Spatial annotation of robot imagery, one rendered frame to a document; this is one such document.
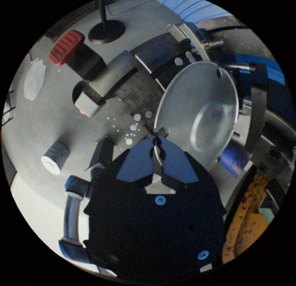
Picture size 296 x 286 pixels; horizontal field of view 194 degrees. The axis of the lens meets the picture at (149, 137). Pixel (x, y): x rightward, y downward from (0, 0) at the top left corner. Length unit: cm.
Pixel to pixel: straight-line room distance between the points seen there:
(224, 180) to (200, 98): 343
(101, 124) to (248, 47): 114
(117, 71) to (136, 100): 10
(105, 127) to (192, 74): 92
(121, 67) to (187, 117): 21
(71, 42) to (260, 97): 30
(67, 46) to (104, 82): 14
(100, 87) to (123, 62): 9
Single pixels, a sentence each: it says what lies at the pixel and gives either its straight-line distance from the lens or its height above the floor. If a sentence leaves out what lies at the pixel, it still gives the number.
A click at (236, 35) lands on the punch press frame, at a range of 41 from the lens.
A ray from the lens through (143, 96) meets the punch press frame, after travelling 26.
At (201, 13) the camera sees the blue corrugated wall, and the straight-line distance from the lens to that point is 151.
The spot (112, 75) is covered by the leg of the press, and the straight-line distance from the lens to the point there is 26.
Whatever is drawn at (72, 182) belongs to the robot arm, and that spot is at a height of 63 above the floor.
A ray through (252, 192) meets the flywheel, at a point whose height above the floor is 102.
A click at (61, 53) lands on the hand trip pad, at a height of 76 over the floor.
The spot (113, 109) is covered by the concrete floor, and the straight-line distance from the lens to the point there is 92.
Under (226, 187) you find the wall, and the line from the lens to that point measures 350.
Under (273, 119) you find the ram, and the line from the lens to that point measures 18.
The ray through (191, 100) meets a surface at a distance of 16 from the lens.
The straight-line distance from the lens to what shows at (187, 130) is 17.
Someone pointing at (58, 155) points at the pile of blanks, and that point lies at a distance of 119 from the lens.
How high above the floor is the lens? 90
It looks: 57 degrees down
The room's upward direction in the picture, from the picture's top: 149 degrees clockwise
